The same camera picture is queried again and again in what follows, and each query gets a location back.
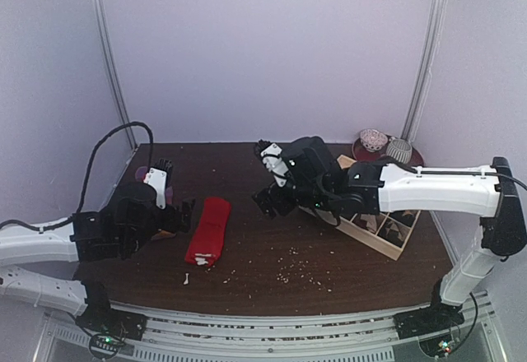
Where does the red sock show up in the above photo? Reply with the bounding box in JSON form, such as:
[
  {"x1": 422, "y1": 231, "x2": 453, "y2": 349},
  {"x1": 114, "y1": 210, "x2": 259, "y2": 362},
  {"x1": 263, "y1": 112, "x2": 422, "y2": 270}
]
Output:
[{"x1": 184, "y1": 197, "x2": 231, "y2": 267}]

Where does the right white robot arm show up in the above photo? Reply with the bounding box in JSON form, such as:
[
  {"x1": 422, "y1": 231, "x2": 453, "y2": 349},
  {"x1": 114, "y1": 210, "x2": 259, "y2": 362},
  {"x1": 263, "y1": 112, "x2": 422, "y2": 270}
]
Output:
[{"x1": 253, "y1": 137, "x2": 526, "y2": 331}]

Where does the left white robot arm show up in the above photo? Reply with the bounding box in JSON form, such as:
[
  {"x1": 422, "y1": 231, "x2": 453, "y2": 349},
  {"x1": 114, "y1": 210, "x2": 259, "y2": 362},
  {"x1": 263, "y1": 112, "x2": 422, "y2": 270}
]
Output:
[{"x1": 1, "y1": 182, "x2": 195, "y2": 332}]

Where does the purple orange striped sock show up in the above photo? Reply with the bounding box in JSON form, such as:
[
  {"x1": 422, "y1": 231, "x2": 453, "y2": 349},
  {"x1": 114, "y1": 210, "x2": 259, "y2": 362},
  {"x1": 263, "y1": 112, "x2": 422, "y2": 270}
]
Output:
[{"x1": 134, "y1": 166, "x2": 174, "y2": 200}]

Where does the patterned white bowl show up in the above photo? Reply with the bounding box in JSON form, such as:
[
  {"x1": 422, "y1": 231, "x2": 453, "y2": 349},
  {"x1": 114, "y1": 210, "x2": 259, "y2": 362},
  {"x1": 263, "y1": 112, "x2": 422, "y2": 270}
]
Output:
[{"x1": 359, "y1": 128, "x2": 389, "y2": 152}]

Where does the wooden compartment organiser box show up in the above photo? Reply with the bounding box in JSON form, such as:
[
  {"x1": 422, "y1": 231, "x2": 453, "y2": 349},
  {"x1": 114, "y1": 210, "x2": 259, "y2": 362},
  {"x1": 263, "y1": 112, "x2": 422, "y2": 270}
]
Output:
[{"x1": 300, "y1": 155, "x2": 422, "y2": 261}]

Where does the striped grey cup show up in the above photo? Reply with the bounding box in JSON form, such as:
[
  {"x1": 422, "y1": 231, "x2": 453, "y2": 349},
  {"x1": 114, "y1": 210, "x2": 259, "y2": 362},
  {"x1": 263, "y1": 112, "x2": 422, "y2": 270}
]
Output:
[{"x1": 385, "y1": 137, "x2": 413, "y2": 165}]

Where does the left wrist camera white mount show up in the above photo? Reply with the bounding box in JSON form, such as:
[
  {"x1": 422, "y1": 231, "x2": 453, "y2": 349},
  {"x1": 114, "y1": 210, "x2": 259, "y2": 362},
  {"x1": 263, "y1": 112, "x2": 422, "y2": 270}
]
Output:
[{"x1": 143, "y1": 168, "x2": 168, "y2": 210}]

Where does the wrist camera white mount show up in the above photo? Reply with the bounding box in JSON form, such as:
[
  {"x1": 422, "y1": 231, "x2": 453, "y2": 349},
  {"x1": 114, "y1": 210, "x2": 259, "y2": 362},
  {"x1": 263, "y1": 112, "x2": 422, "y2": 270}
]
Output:
[
  {"x1": 143, "y1": 168, "x2": 168, "y2": 210},
  {"x1": 259, "y1": 143, "x2": 289, "y2": 188}
]

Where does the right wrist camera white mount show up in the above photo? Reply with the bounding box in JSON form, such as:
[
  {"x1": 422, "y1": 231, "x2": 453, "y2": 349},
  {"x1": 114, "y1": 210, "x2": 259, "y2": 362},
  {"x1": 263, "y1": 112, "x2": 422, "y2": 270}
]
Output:
[{"x1": 259, "y1": 143, "x2": 289, "y2": 188}]

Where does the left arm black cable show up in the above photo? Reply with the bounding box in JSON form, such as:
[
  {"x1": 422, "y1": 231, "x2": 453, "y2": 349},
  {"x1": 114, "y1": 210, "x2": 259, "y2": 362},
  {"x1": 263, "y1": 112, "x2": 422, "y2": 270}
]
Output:
[{"x1": 0, "y1": 121, "x2": 155, "y2": 231}]

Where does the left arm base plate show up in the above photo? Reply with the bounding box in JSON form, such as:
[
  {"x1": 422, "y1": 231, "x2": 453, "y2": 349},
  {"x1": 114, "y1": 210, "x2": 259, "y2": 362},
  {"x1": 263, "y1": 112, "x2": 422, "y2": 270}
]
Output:
[{"x1": 75, "y1": 306, "x2": 147, "y2": 341}]

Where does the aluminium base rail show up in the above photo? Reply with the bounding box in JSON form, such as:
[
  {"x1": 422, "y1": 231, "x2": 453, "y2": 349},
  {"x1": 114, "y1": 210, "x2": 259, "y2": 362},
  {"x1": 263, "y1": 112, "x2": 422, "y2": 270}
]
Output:
[{"x1": 30, "y1": 291, "x2": 512, "y2": 361}]

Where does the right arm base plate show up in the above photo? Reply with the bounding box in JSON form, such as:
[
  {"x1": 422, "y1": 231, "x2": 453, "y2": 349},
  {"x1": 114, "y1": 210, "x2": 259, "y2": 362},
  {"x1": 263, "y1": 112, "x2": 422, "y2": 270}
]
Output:
[{"x1": 393, "y1": 304, "x2": 464, "y2": 340}]

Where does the right aluminium frame post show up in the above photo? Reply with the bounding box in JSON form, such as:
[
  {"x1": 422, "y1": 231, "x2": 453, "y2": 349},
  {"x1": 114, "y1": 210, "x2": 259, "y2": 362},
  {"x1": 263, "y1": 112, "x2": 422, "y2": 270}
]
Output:
[{"x1": 400, "y1": 0, "x2": 447, "y2": 143}]

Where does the aluminium frame post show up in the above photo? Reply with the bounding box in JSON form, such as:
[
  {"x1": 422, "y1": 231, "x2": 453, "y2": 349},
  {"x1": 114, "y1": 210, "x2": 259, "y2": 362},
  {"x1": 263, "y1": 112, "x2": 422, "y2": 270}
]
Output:
[
  {"x1": 400, "y1": 0, "x2": 447, "y2": 143},
  {"x1": 91, "y1": 0, "x2": 130, "y2": 124}
]

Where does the left aluminium frame post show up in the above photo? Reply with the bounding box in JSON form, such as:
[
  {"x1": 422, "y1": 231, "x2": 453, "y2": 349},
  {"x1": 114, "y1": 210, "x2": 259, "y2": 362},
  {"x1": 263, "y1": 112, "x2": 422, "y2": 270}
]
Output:
[{"x1": 91, "y1": 0, "x2": 130, "y2": 124}]

